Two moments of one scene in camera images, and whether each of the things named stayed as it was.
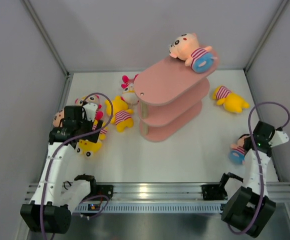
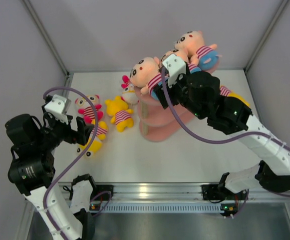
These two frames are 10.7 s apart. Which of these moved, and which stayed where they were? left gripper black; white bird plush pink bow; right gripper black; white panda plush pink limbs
Moved: left gripper black; right gripper black
Stayed: white bird plush pink bow; white panda plush pink limbs
